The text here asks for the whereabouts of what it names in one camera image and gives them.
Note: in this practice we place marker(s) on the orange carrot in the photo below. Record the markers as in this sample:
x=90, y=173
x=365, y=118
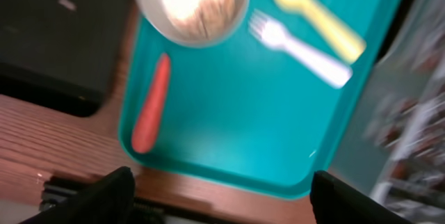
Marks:
x=149, y=120

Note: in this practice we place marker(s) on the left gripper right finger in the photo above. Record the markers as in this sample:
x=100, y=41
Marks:
x=335, y=202

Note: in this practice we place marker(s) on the yellow plastic spoon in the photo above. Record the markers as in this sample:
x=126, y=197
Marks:
x=340, y=37

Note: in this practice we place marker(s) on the black tray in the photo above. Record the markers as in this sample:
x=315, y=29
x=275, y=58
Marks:
x=61, y=54

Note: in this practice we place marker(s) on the grey dishwasher rack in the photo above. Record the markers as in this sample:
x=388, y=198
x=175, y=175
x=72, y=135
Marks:
x=393, y=148

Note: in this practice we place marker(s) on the grey bowl with rice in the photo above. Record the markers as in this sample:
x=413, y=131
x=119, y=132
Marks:
x=194, y=23

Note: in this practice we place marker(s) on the teal serving tray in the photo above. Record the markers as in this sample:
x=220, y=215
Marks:
x=243, y=115

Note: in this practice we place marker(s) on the white plastic fork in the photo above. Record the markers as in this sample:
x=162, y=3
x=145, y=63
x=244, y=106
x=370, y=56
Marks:
x=274, y=35

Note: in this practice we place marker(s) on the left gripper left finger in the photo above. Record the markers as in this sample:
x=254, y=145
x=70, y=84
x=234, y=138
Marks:
x=108, y=201

